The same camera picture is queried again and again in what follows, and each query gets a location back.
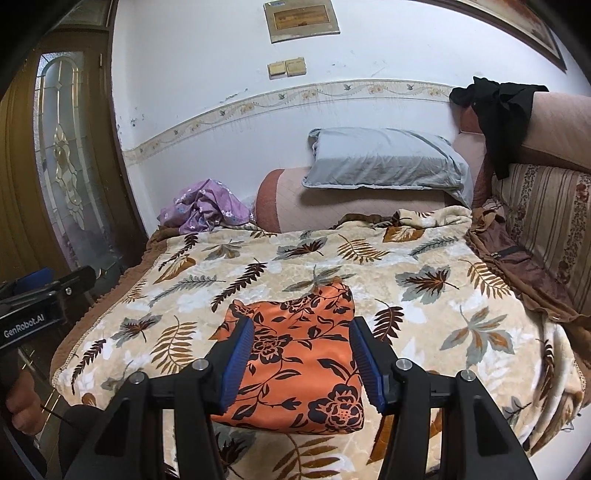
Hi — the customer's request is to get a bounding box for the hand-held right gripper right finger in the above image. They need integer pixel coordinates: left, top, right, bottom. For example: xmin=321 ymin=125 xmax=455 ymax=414
xmin=348 ymin=318 xmax=539 ymax=480

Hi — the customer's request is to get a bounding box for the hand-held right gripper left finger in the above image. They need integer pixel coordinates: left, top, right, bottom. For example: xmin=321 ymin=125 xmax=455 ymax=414
xmin=62 ymin=318 xmax=256 ymax=480

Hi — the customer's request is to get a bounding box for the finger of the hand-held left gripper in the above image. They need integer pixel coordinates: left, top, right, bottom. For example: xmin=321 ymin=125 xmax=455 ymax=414
xmin=18 ymin=265 xmax=98 ymax=298

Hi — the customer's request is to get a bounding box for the orange floral blouse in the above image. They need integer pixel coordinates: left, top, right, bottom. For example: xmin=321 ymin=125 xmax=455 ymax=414
xmin=210 ymin=282 xmax=365 ymax=437

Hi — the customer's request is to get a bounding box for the person's left hand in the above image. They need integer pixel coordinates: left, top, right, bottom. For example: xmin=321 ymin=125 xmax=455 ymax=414
xmin=4 ymin=368 xmax=47 ymax=431

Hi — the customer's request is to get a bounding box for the leaf-print blanket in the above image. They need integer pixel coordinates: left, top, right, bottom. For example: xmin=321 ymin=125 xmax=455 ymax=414
xmin=48 ymin=205 xmax=585 ymax=480

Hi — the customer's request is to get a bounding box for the wooden door with glass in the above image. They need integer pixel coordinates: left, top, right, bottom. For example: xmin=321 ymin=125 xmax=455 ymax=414
xmin=0 ymin=28 xmax=144 ymax=370

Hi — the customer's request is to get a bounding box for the purple floral cloth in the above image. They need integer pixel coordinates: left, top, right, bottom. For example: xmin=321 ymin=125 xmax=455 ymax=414
xmin=157 ymin=179 xmax=252 ymax=234

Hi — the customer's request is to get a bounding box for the brown cloth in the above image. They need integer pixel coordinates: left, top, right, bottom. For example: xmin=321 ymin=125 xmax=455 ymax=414
xmin=466 ymin=198 xmax=591 ymax=324

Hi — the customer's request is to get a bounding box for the grey pillow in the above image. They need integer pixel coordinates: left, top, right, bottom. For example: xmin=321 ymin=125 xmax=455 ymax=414
xmin=302 ymin=128 xmax=474 ymax=206

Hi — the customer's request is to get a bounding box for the striped sofa cushion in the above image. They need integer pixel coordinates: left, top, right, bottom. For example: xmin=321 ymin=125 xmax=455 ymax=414
xmin=492 ymin=161 xmax=591 ymax=315

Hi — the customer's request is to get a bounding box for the black garment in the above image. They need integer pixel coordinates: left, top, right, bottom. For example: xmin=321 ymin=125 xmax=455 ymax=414
xmin=449 ymin=78 xmax=550 ymax=181

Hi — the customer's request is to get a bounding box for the framed wall panel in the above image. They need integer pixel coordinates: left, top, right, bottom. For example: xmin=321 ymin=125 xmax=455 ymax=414
xmin=263 ymin=0 xmax=341 ymax=44

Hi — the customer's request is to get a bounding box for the framed wall picture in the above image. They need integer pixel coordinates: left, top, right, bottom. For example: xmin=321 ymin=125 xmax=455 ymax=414
xmin=455 ymin=0 xmax=568 ymax=72

